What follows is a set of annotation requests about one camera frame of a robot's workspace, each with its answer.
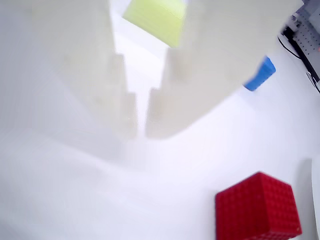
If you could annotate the blue round block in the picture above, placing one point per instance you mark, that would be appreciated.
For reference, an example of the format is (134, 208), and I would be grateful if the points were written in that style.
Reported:
(262, 73)

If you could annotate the grey perforated board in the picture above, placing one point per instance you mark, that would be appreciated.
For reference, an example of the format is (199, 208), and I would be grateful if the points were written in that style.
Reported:
(308, 37)

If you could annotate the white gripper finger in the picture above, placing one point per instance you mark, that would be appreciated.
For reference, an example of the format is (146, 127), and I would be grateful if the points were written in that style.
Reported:
(212, 62)
(75, 75)

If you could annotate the pale yellow sponge block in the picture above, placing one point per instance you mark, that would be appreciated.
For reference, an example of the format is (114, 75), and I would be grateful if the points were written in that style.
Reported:
(157, 20)

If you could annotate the red cube block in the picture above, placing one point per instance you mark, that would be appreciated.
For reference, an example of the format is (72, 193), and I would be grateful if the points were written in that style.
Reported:
(255, 207)

